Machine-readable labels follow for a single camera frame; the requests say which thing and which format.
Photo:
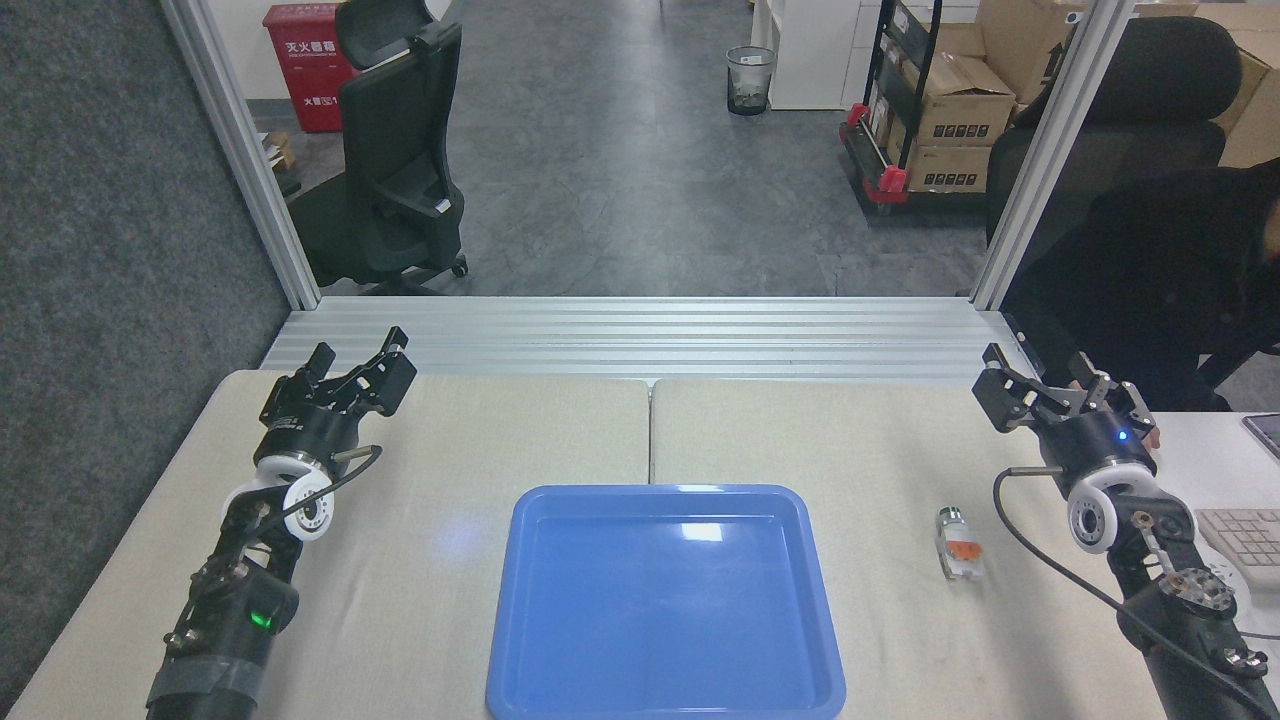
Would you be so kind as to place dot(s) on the blue plastic tray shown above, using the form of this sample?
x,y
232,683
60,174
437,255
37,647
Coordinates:
x,y
665,605

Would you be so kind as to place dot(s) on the small flat cardboard box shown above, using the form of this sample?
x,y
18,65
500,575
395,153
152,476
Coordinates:
x,y
948,168

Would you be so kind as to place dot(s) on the silver aluminium frame post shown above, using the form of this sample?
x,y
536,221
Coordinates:
x,y
240,150
1050,150

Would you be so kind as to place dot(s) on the silver aluminium rail bed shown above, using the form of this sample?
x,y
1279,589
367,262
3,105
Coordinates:
x,y
650,340

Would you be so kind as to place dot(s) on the cardboard box behind chair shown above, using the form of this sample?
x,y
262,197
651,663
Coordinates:
x,y
1255,110

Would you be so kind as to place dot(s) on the large cardboard box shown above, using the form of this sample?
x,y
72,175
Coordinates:
x,y
1025,45

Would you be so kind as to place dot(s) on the seated person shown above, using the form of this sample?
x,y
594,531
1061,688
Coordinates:
x,y
1150,270

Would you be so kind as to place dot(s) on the red fire extinguisher box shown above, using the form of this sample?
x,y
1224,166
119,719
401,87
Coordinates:
x,y
305,70

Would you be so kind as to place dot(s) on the dark tablet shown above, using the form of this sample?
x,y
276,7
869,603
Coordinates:
x,y
1265,435

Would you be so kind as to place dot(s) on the white keyboard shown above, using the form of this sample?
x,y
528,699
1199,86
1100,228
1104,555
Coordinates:
x,y
1245,540

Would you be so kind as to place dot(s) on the white cabinet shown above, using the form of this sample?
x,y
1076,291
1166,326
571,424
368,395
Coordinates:
x,y
810,50

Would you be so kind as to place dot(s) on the black mesh waste bin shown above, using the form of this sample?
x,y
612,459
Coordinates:
x,y
750,80

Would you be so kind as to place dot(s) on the black cart with red corners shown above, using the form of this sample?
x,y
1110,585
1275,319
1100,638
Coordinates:
x,y
880,150

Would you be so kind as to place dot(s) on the black wide-backed office chair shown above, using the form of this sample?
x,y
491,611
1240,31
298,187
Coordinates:
x,y
1160,90

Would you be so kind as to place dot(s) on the cardboard box with open flap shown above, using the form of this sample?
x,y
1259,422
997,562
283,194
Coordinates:
x,y
960,105

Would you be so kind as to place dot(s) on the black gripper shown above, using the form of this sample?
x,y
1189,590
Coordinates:
x,y
310,428
1098,446

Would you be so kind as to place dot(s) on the black office chair with headrest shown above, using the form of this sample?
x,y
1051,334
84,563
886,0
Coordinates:
x,y
395,150

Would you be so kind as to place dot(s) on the person's hand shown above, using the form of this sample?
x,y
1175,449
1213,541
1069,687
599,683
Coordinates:
x,y
1152,435

